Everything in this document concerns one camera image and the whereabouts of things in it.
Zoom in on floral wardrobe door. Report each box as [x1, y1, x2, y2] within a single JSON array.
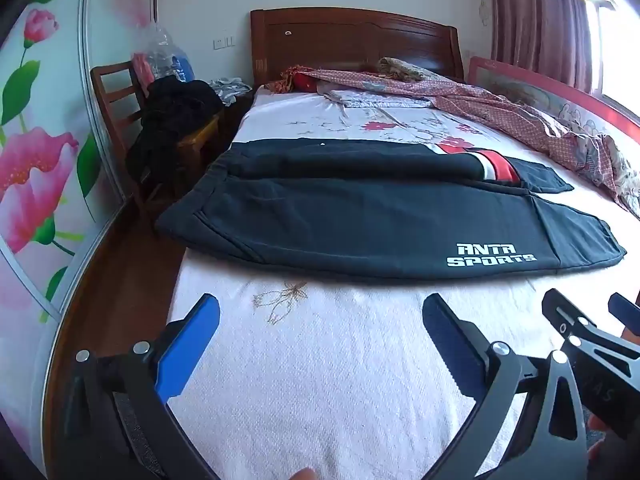
[[0, 0, 161, 461]]

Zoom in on person's right hand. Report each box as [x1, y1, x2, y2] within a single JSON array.
[[586, 410, 613, 480]]

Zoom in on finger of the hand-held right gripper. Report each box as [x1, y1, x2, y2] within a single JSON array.
[[608, 292, 640, 337], [542, 288, 608, 356]]

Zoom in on black clothes pile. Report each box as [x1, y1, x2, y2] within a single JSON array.
[[125, 77, 226, 186]]

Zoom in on dark wooden nightstand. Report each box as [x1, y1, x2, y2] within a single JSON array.
[[219, 92, 257, 147]]

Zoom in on red pillow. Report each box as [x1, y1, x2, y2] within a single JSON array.
[[292, 71, 321, 93]]

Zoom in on folded light patterned cloth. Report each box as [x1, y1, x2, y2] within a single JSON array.
[[325, 89, 433, 110]]

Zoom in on window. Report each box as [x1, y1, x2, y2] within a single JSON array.
[[575, 0, 640, 121]]

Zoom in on pink checked quilt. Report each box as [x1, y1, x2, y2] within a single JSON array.
[[300, 57, 640, 218]]

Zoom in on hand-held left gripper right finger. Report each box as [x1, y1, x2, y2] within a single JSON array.
[[421, 292, 588, 480]]

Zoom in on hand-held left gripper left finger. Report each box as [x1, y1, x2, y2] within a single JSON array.
[[62, 294, 221, 480]]

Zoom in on bed with white floral sheet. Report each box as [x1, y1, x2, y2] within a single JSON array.
[[160, 85, 640, 480]]

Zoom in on grey patterned cloth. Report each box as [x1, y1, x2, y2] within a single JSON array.
[[207, 77, 253, 107]]

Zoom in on black pants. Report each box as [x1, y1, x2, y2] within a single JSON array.
[[155, 137, 627, 280]]

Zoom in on wooden chair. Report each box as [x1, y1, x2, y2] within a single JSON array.
[[90, 60, 221, 211]]

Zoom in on wooden headboard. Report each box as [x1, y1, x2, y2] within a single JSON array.
[[250, 7, 466, 88]]

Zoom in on pink curtain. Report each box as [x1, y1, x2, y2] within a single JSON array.
[[490, 0, 608, 93]]

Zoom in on pink pillow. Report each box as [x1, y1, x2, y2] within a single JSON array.
[[467, 55, 640, 137]]

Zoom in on clear plastic bag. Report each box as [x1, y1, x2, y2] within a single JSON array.
[[132, 22, 196, 86]]

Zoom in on orange fringed cloth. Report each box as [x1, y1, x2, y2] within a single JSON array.
[[266, 64, 301, 94]]

